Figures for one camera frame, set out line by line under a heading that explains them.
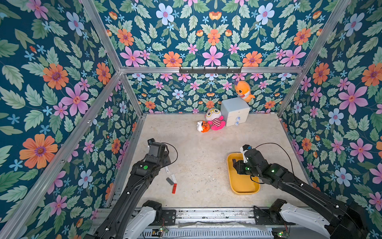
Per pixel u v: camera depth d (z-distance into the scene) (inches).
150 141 27.0
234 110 40.1
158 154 22.9
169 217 28.9
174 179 33.9
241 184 31.5
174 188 33.1
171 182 33.9
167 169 35.5
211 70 36.8
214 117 42.7
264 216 28.8
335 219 15.8
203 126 41.4
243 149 29.1
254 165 23.7
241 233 27.7
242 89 37.7
